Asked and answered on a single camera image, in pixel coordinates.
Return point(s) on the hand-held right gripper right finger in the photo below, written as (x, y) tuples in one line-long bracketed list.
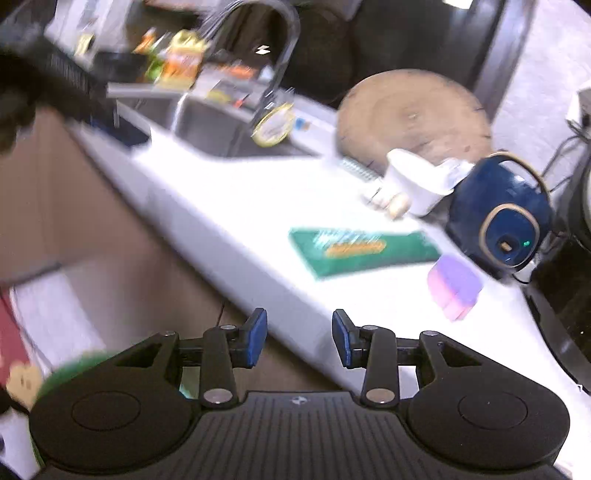
[(342, 339)]

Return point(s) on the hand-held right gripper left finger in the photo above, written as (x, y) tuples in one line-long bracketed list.
[(256, 339)]

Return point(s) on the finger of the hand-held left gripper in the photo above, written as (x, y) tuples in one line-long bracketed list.
[(122, 129)]

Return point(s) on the green snack packet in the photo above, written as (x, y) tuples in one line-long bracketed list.
[(360, 249)]

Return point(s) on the white plastic bowl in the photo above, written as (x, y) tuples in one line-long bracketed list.
[(411, 180)]

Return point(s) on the person's left hand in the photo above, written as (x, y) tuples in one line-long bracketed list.
[(14, 122)]

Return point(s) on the black bowl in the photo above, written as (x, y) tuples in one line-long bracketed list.
[(115, 67)]

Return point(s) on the white carton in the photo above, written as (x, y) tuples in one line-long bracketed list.
[(87, 18)]

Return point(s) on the brown kitchen cabinet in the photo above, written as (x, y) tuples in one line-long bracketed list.
[(92, 207)]

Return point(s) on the orange food packet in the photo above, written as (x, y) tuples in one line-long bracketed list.
[(150, 46)]

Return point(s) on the yellow detergent bottle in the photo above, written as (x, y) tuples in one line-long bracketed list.
[(182, 60)]

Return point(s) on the stainless steel sink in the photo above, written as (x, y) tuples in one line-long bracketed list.
[(217, 124)]

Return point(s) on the kitchen cleaver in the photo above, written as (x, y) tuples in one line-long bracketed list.
[(231, 81)]

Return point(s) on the purple pink sponge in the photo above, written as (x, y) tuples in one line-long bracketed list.
[(455, 286)]

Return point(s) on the garlic cloves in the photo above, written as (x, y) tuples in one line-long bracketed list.
[(392, 203)]

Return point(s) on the green striped dish cloth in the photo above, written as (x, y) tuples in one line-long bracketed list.
[(362, 170)]

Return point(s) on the chrome kitchen faucet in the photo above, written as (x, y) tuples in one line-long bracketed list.
[(288, 41)]

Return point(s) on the blue rice cooker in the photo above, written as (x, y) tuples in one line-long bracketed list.
[(498, 217)]

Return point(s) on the clear plastic bag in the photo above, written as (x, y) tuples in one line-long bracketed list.
[(455, 173)]

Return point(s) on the red printed box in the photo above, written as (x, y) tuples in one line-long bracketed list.
[(14, 341)]

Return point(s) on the round wooden cutting board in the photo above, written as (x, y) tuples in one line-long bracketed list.
[(415, 110)]

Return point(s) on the dark window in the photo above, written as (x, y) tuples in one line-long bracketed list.
[(415, 32)]

